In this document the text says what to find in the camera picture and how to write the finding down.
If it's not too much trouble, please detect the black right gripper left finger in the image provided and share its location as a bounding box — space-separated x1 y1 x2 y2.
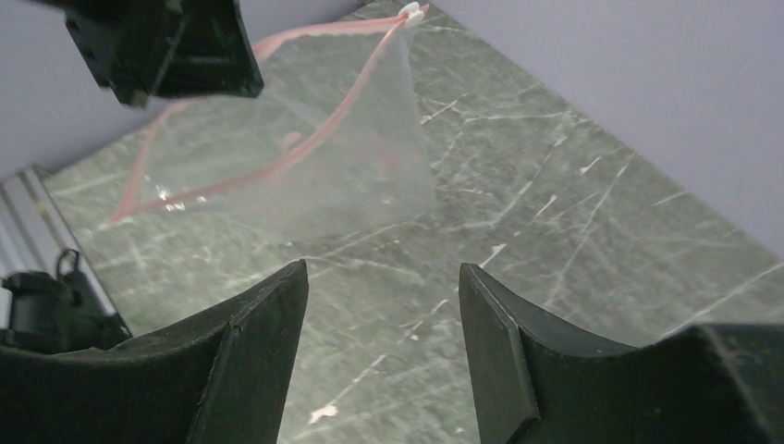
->
1 260 309 443

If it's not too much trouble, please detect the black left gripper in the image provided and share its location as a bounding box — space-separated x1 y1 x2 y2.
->
46 0 263 108

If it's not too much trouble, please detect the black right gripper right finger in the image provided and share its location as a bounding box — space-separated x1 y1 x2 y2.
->
459 264 783 443

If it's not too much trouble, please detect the clear zip top bag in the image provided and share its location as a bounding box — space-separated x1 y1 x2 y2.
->
111 2 436 241

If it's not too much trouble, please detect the aluminium frame rail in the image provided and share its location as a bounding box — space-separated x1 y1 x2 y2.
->
1 166 82 276

